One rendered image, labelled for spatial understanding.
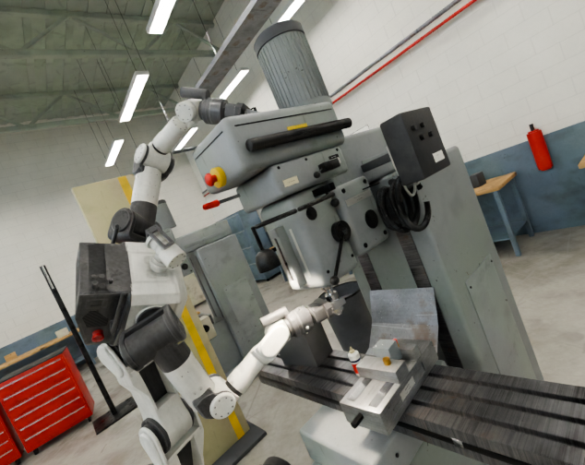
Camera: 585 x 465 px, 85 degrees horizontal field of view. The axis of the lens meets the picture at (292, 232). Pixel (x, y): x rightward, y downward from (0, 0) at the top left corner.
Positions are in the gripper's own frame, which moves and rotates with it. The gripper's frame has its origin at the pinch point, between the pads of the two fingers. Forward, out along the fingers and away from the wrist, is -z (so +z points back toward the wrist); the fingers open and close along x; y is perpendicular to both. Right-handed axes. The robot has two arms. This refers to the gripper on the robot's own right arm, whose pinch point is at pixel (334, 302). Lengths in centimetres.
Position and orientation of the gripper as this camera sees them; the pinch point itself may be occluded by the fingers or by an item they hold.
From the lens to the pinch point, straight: 116.9
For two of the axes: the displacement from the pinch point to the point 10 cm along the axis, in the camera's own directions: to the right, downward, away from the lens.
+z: -8.8, 3.9, -2.9
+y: 3.8, 9.2, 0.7
